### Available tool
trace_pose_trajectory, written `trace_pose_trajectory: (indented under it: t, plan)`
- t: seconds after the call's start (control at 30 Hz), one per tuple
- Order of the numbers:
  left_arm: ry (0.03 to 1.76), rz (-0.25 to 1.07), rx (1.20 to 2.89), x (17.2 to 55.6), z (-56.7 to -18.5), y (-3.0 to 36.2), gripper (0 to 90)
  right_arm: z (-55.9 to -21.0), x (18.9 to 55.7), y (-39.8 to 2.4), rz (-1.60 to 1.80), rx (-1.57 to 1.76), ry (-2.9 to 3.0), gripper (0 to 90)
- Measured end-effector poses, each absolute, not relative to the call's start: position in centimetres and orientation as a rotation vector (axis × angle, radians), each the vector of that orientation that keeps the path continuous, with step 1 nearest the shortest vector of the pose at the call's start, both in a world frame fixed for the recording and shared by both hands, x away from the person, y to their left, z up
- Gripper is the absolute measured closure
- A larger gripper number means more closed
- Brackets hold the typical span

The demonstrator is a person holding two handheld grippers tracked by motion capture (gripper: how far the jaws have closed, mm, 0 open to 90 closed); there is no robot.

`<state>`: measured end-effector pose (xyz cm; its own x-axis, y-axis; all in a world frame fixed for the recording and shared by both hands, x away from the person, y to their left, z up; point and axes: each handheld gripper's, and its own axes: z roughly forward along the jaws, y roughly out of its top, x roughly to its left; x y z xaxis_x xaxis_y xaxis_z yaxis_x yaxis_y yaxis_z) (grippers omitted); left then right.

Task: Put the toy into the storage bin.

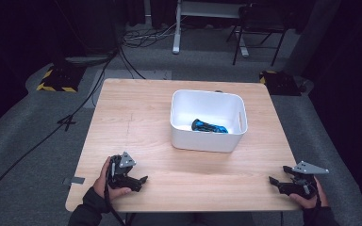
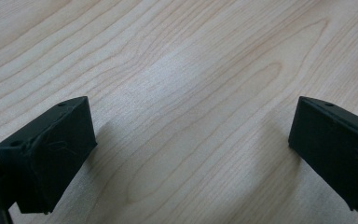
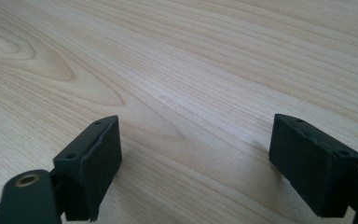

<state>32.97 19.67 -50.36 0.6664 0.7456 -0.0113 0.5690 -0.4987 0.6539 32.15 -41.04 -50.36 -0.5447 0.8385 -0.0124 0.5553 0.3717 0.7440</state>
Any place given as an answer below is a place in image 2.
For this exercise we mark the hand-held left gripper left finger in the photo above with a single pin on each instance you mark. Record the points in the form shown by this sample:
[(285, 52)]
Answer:
[(56, 155)]

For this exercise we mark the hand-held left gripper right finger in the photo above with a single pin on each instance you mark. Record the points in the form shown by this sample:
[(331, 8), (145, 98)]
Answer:
[(338, 146)]

